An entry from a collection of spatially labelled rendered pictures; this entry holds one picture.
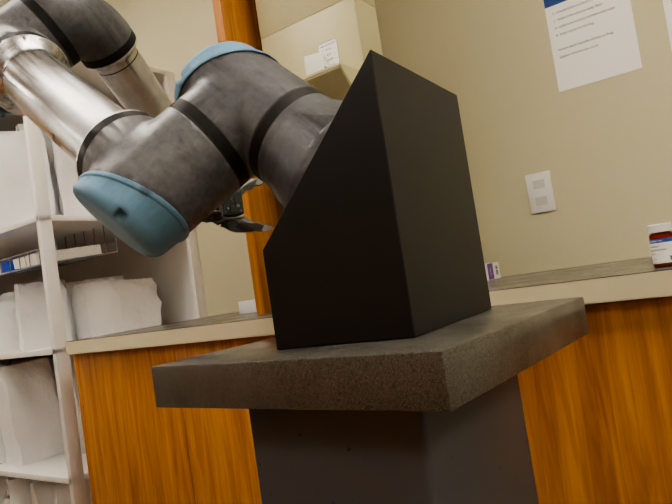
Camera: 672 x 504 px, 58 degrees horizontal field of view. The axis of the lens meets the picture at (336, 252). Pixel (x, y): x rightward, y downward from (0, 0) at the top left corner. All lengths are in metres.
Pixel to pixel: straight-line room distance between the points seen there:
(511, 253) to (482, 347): 1.39
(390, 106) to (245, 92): 0.18
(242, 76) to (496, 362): 0.39
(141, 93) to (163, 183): 0.48
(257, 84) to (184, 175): 0.12
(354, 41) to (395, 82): 1.08
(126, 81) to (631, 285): 0.86
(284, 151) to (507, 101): 1.33
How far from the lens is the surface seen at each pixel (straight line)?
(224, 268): 2.48
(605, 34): 1.84
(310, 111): 0.61
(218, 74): 0.68
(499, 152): 1.86
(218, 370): 0.54
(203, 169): 0.64
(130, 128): 0.68
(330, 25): 1.68
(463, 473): 0.55
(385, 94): 0.53
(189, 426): 1.66
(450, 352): 0.41
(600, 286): 1.04
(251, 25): 1.91
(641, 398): 1.09
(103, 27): 1.03
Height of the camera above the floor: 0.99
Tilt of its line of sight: 3 degrees up
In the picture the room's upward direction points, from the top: 9 degrees counter-clockwise
